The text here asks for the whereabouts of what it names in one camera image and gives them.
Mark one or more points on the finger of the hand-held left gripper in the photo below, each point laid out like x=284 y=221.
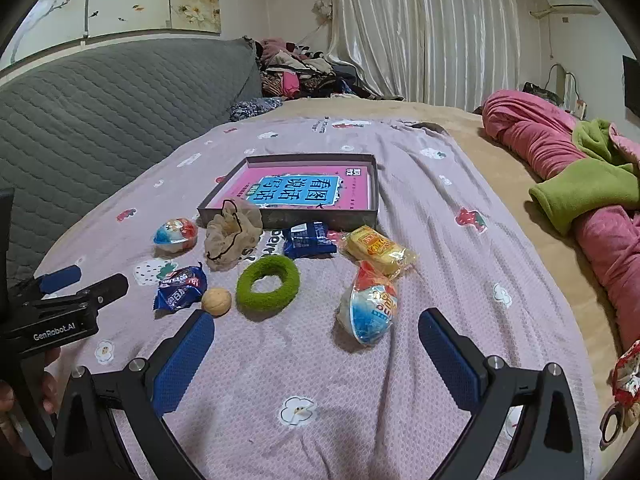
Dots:
x=60 y=277
x=107 y=287

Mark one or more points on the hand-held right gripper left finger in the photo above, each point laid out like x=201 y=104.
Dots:
x=182 y=365

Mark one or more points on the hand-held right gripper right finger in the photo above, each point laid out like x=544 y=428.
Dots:
x=450 y=365

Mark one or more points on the blue red-print snack packet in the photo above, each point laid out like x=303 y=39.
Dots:
x=177 y=290

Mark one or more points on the walnut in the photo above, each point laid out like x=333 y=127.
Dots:
x=216 y=302

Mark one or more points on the small toy egg capsule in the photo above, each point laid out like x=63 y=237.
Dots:
x=175 y=235

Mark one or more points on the large toy egg capsule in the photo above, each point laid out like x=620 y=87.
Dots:
x=367 y=310

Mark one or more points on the beige mesh scrunchie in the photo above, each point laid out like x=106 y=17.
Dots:
x=225 y=240

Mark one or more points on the yellow snack packet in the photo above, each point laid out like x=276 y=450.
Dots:
x=372 y=250

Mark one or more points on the dark blue snack packet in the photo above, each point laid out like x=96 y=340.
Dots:
x=307 y=240

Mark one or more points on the shallow grey box pink bottom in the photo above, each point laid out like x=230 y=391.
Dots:
x=300 y=220

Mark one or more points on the person's left hand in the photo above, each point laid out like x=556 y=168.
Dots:
x=50 y=385

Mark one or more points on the pink strawberry printed blanket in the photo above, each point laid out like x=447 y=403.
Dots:
x=325 y=385

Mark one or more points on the grey quilted headboard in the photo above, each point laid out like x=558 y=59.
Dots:
x=100 y=125

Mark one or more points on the green fleece blanket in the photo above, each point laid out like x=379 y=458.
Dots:
x=575 y=195

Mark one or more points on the beige bed sheet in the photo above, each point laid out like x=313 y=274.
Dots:
x=505 y=160

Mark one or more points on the dark blue floral cloth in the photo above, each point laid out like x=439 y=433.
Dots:
x=255 y=107

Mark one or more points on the pink quilt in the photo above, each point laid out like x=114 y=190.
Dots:
x=540 y=135

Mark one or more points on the pink floral quilted cloth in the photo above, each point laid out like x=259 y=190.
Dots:
x=627 y=147

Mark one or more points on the dark bag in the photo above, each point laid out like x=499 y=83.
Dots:
x=540 y=92

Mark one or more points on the pile of clothes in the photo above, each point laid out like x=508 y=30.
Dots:
x=300 y=70

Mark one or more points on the black television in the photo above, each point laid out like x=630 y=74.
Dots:
x=632 y=85

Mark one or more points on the white curtains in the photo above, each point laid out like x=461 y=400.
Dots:
x=425 y=25

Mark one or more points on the white curtain tieback pompom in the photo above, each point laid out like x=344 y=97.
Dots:
x=323 y=6

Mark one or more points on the floral wall painting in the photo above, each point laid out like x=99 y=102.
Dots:
x=130 y=0

